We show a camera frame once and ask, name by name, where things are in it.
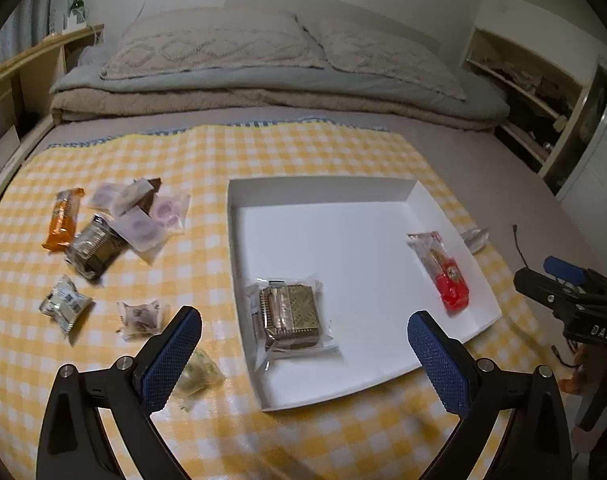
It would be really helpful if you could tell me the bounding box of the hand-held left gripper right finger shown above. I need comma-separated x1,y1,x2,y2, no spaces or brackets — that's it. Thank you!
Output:
407,310,574,480

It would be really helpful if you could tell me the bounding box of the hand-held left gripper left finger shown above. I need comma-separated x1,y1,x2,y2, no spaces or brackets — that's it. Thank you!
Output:
36,305,204,480

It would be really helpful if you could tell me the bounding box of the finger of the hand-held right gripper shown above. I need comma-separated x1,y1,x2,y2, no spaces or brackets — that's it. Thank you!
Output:
543,256,607,295
513,268,581,313

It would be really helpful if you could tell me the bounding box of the pale green candy packet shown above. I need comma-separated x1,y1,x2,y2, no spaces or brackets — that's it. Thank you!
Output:
176,350,226,413

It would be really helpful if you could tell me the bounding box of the white and brown candy packet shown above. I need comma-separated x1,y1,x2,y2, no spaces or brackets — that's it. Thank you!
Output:
114,300,170,342

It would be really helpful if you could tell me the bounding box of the red snack packet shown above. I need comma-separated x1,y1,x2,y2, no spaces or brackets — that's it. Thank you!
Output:
407,231,470,315

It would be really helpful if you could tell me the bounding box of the white and blue candy packet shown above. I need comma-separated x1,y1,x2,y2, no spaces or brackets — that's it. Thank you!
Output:
38,275,94,333

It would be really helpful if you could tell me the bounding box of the gold foil snack packet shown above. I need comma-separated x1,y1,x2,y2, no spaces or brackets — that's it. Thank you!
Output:
246,272,343,373

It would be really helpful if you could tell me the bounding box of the purple ring candy packet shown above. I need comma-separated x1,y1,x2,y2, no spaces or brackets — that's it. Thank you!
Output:
114,210,169,263
86,182,121,221
150,192,191,233

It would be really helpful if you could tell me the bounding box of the dark silver snack packet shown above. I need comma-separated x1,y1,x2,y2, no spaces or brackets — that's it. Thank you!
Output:
64,214,129,282

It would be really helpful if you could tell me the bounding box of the white cardboard box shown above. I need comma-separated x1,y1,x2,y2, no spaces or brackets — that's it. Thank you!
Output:
226,176,503,413

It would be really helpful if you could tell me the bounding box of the brown chocolate bar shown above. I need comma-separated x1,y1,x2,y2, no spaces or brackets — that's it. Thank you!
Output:
136,176,164,211

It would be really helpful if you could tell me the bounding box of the orange snack bar packet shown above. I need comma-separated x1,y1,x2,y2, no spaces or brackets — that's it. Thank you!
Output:
42,187,86,252

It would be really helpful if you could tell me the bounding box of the person's right hand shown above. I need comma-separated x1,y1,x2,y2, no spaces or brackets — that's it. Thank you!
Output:
557,347,590,396

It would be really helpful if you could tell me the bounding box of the crumpled silver wrapper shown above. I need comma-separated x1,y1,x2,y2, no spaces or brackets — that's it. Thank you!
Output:
458,227,490,253

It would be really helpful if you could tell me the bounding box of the white open shelf unit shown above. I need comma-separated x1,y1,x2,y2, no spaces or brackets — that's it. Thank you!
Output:
461,25,607,201

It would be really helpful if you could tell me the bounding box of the yellow checkered cloth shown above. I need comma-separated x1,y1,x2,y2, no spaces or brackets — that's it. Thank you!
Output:
0,119,534,480

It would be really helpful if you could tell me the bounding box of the beige folded blanket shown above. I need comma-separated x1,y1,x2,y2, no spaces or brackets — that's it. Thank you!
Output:
50,90,504,133

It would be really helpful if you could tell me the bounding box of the beige knitted pillow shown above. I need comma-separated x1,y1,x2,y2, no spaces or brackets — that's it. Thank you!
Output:
100,8,329,81
296,12,467,101

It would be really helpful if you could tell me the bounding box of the grey folded blanket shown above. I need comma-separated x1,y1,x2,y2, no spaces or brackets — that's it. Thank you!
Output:
50,42,509,121

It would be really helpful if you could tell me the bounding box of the wooden bedside shelf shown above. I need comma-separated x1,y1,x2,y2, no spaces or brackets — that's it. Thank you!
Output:
0,22,106,196

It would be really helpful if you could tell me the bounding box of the small white stand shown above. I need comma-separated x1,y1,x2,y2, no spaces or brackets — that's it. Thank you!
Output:
63,10,91,33

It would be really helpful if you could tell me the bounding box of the grey curtain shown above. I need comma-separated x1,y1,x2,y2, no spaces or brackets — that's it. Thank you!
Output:
0,0,59,61

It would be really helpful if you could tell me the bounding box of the thin black cable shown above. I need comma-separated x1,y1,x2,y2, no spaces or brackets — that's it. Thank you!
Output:
512,225,534,271

